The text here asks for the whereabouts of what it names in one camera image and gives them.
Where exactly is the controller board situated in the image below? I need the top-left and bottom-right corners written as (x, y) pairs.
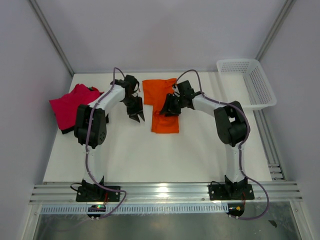
top-left (86, 204), bottom-right (106, 218)
top-left (227, 204), bottom-right (245, 218)

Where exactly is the orange t shirt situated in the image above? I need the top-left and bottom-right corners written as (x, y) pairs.
top-left (142, 78), bottom-right (179, 134)

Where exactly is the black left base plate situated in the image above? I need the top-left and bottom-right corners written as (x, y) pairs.
top-left (75, 185), bottom-right (120, 203)

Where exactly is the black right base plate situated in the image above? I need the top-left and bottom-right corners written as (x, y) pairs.
top-left (208, 184), bottom-right (255, 201)

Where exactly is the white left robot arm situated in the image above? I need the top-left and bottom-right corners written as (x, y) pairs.
top-left (74, 75), bottom-right (145, 201)

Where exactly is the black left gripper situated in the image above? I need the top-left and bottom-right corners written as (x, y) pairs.
top-left (121, 95), bottom-right (145, 123)

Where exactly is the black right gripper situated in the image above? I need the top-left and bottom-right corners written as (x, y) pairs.
top-left (159, 93), bottom-right (185, 118)

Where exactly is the white plastic basket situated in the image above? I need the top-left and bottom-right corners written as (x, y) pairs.
top-left (216, 58), bottom-right (277, 111)

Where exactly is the left controller board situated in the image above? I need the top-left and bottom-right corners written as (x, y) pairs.
top-left (86, 204), bottom-right (106, 218)

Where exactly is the pink folded t shirt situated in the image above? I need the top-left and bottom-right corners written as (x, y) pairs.
top-left (48, 83), bottom-right (101, 131)

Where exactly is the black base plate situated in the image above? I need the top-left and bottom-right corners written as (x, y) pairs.
top-left (208, 184), bottom-right (255, 201)
top-left (75, 185), bottom-right (120, 203)

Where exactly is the slotted grey cable duct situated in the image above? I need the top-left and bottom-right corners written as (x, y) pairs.
top-left (39, 202), bottom-right (228, 215)

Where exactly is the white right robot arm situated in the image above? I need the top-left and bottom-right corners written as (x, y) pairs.
top-left (160, 80), bottom-right (255, 201)

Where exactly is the right controller board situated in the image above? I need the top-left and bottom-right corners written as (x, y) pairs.
top-left (227, 204), bottom-right (245, 218)

